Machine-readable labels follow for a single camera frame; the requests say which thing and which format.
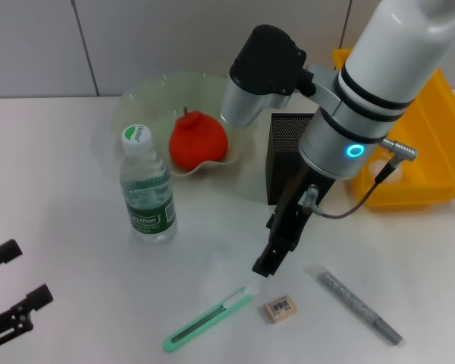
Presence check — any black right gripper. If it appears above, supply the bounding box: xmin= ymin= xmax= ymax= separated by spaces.
xmin=252 ymin=161 xmax=337 ymax=280

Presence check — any mint green utility knife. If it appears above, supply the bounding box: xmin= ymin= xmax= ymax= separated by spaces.
xmin=162 ymin=286 xmax=259 ymax=353

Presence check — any clear green-label water bottle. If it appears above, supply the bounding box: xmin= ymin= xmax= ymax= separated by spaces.
xmin=119 ymin=124 xmax=178 ymax=243

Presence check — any red-orange toy orange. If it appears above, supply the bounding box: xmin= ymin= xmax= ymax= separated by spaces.
xmin=169 ymin=107 xmax=229 ymax=171

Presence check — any beige barcode eraser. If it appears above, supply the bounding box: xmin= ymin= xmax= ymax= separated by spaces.
xmin=262 ymin=292 xmax=300 ymax=324

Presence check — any grey marker pen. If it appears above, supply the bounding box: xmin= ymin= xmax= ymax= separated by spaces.
xmin=305 ymin=265 xmax=405 ymax=346

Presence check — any black mesh pen holder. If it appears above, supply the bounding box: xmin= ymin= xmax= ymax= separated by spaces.
xmin=265 ymin=112 xmax=337 ymax=206

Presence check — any translucent green fruit bowl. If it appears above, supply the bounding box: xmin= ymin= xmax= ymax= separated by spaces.
xmin=111 ymin=70 xmax=259 ymax=179

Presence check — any yellow plastic bin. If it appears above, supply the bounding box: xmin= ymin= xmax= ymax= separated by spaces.
xmin=333 ymin=48 xmax=455 ymax=212

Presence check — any right arm wrist cable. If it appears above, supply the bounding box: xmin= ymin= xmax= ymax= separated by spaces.
xmin=299 ymin=138 xmax=420 ymax=220

